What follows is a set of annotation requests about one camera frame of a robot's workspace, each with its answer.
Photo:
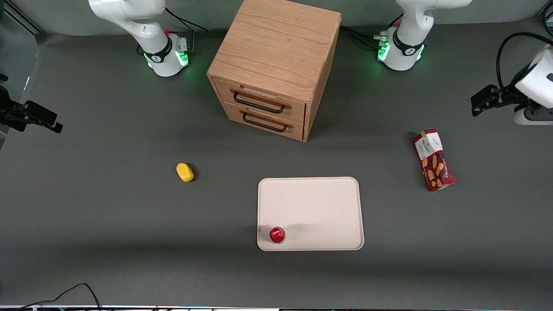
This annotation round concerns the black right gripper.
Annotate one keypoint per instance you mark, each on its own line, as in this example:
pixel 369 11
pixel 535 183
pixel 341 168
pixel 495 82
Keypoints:
pixel 9 113

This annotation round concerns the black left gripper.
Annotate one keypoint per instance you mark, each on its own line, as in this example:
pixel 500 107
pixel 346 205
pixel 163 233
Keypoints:
pixel 504 96

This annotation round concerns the red cookie box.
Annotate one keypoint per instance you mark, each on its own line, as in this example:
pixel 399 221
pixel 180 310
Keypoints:
pixel 434 162

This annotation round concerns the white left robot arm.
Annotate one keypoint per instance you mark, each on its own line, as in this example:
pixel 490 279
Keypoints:
pixel 404 56

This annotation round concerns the beige plastic tray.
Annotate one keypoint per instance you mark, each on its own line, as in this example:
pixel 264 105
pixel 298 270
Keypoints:
pixel 315 211

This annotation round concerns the yellow sponge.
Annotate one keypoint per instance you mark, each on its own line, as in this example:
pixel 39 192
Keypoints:
pixel 185 172

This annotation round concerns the wide wooden drawer front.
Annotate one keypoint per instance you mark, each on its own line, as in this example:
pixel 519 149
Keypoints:
pixel 298 113

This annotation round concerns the narrow wooden drawer front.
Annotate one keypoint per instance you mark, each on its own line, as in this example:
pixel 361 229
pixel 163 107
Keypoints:
pixel 298 131

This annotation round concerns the wooden drawer cabinet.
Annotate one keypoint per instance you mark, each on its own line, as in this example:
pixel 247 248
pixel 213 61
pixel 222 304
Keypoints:
pixel 276 47

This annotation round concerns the small red capsule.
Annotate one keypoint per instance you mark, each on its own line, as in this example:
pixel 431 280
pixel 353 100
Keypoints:
pixel 276 235

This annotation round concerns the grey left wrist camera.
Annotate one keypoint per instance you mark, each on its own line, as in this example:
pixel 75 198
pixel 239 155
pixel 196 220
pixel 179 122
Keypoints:
pixel 533 116

